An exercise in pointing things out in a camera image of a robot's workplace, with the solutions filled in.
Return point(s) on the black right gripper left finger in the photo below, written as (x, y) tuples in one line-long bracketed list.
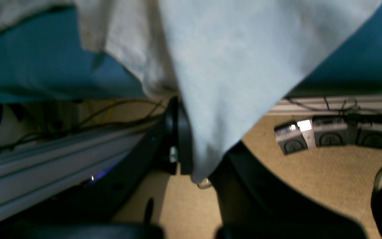
[(127, 202)]

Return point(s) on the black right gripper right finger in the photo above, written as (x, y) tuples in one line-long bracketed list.
[(255, 204)]

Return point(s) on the beige T-shirt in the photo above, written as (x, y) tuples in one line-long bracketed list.
[(230, 60)]

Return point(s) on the foot pedal labelled start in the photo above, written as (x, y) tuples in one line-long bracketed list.
[(294, 136)]

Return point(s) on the foot pedal labelled zero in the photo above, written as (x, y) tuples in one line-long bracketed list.
[(333, 130)]

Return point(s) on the blue table cloth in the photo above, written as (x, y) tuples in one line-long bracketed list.
[(41, 59)]

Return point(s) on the aluminium frame rail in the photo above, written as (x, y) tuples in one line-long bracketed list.
[(31, 175)]

